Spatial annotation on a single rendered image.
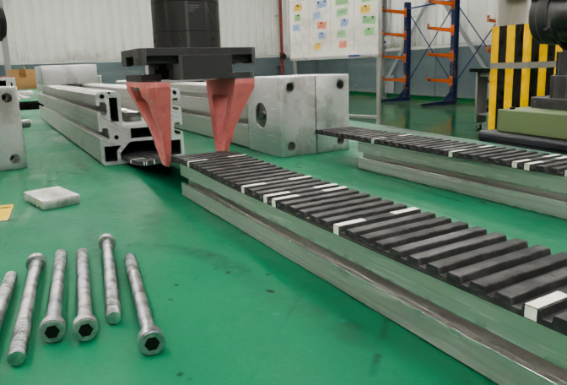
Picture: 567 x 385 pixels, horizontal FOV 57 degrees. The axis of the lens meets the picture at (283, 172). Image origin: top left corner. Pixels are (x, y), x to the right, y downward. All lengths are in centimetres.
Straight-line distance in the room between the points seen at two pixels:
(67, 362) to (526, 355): 16
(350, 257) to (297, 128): 40
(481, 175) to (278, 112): 28
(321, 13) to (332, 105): 617
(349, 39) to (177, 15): 607
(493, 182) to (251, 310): 25
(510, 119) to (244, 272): 62
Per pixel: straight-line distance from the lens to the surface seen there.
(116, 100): 65
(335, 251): 26
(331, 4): 672
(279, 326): 23
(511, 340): 19
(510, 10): 407
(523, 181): 41
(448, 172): 47
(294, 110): 63
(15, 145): 68
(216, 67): 45
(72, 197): 47
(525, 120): 83
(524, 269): 21
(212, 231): 36
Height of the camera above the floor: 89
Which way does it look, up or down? 11 degrees down
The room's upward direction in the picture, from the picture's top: 2 degrees counter-clockwise
